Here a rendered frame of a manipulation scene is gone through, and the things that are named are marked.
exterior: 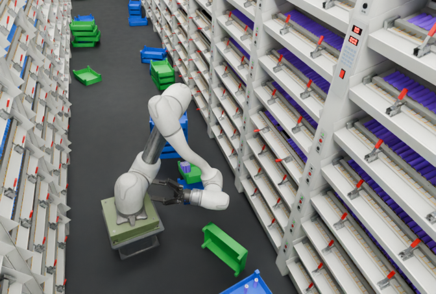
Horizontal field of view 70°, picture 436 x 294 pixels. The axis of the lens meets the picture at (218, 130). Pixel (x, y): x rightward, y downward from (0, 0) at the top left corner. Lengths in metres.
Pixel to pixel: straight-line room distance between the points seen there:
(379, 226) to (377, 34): 0.67
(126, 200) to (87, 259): 0.55
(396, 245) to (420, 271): 0.10
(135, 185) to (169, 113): 0.55
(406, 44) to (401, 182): 0.44
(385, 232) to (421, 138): 0.40
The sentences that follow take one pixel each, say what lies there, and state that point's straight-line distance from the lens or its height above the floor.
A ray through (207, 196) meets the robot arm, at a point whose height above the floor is 0.57.
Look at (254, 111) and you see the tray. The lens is 2.01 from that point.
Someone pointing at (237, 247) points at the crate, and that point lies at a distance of 1.99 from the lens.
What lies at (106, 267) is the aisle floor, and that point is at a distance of 2.21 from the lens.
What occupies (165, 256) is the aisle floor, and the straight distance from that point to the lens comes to 2.18.
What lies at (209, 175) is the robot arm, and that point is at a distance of 1.80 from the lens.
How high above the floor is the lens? 1.88
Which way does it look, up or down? 38 degrees down
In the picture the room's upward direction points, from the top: 4 degrees clockwise
